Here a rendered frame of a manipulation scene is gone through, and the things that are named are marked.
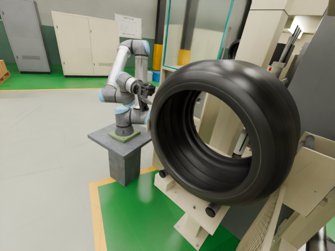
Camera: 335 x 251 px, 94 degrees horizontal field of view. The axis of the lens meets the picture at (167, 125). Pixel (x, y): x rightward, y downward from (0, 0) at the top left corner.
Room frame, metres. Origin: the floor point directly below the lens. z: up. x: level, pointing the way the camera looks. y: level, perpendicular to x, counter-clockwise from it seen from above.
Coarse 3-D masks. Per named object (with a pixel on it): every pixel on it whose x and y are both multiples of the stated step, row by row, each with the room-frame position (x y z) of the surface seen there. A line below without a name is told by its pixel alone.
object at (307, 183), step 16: (304, 144) 0.63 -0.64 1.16; (320, 144) 0.64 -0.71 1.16; (304, 160) 0.52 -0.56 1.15; (320, 160) 0.50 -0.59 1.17; (288, 176) 0.53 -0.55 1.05; (304, 176) 0.50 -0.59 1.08; (320, 176) 0.48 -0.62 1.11; (288, 192) 0.51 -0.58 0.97; (304, 192) 0.48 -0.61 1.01; (320, 192) 0.46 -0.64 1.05; (304, 208) 0.46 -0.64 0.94
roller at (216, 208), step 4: (208, 204) 0.44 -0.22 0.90; (212, 204) 0.43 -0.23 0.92; (216, 204) 0.44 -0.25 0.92; (208, 208) 0.42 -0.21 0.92; (212, 208) 0.42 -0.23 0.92; (216, 208) 0.42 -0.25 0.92; (208, 212) 0.41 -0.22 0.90; (212, 212) 0.40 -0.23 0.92; (216, 212) 0.41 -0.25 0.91; (212, 216) 0.40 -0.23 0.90
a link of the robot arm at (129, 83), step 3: (132, 78) 0.90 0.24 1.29; (135, 78) 0.91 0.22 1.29; (129, 81) 0.88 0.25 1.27; (132, 81) 0.88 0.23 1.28; (126, 84) 0.88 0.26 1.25; (129, 84) 0.87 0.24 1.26; (132, 84) 0.87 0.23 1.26; (126, 87) 0.88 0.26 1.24; (129, 87) 0.86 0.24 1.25; (129, 90) 0.87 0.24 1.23; (132, 93) 0.88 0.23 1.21
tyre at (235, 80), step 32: (192, 64) 0.57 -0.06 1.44; (224, 64) 0.51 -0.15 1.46; (160, 96) 0.61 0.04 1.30; (192, 96) 0.83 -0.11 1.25; (224, 96) 0.45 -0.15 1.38; (256, 96) 0.42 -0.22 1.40; (288, 96) 0.51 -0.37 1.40; (160, 128) 0.72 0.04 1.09; (192, 128) 0.81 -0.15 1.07; (256, 128) 0.38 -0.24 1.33; (288, 128) 0.38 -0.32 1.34; (160, 160) 0.59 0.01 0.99; (192, 160) 0.70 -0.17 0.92; (224, 160) 0.66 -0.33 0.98; (256, 160) 0.36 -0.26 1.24; (288, 160) 0.35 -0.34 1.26; (192, 192) 0.46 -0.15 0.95; (224, 192) 0.39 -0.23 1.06; (256, 192) 0.34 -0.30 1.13
